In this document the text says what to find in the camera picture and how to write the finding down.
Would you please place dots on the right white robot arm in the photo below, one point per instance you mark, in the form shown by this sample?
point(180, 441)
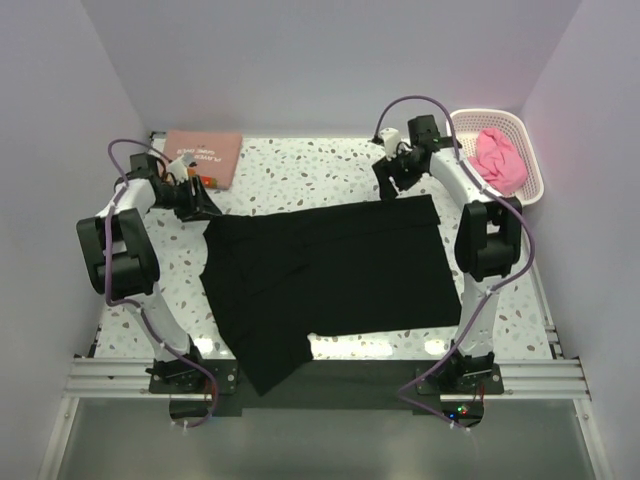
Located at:
point(487, 244)

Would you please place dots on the pink crumpled t shirt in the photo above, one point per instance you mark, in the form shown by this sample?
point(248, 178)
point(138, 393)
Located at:
point(498, 162)

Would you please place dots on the aluminium front rail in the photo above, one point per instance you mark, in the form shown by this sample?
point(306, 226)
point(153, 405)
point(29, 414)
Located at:
point(539, 379)

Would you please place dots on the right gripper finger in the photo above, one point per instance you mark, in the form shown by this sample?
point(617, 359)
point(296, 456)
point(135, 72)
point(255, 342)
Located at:
point(405, 179)
point(387, 190)

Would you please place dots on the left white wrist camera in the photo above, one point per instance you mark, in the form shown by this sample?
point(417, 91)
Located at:
point(179, 169)

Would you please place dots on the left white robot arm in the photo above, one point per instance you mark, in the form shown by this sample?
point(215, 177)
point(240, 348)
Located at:
point(123, 266)

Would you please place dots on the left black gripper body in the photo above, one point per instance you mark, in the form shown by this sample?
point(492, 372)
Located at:
point(178, 197)

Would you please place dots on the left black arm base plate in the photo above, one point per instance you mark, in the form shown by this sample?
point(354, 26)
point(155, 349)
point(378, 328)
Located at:
point(179, 378)

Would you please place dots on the folded pink printed t shirt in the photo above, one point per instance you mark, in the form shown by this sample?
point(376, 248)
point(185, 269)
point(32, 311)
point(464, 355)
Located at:
point(216, 154)

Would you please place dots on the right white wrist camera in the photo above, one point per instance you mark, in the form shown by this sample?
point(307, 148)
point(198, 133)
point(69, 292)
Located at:
point(389, 138)

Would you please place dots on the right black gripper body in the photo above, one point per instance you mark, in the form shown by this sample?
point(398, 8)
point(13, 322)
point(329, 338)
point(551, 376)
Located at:
point(403, 162)

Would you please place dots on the white plastic laundry basket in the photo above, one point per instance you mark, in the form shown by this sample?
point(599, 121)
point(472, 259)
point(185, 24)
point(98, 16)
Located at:
point(469, 123)

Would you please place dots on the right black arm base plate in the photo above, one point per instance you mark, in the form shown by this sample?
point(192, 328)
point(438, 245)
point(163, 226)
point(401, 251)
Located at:
point(463, 380)

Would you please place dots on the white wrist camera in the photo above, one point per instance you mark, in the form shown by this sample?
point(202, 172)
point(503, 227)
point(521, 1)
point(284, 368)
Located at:
point(389, 138)
point(179, 169)

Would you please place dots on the black t shirt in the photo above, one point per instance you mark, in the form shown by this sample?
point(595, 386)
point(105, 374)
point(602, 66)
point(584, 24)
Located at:
point(273, 281)

